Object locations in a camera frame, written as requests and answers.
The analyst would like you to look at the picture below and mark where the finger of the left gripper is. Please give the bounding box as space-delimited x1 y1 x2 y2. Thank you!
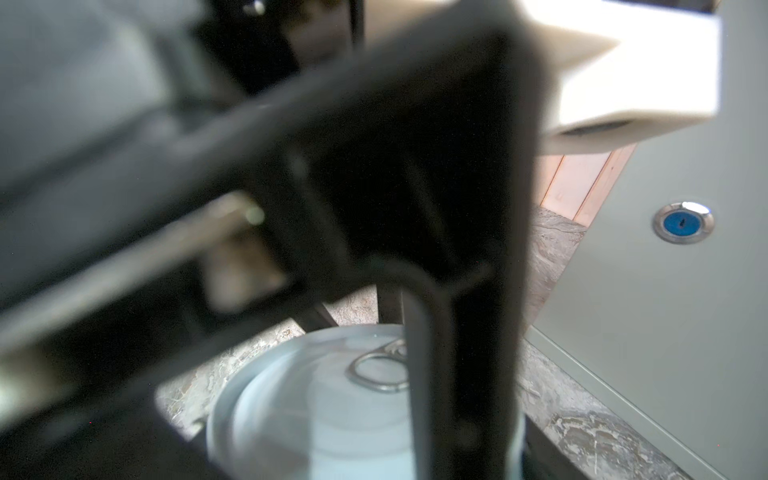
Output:
371 256 526 479

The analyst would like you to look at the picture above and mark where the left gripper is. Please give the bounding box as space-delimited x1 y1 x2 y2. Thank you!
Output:
1 1 540 479

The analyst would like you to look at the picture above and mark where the grey metal cabinet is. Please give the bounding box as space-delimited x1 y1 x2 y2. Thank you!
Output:
528 1 767 479

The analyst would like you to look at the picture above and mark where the blue cabinet lock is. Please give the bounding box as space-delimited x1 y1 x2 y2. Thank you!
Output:
652 201 715 245

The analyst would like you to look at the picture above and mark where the silver can pull tab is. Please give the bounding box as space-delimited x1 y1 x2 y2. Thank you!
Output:
206 324 416 479

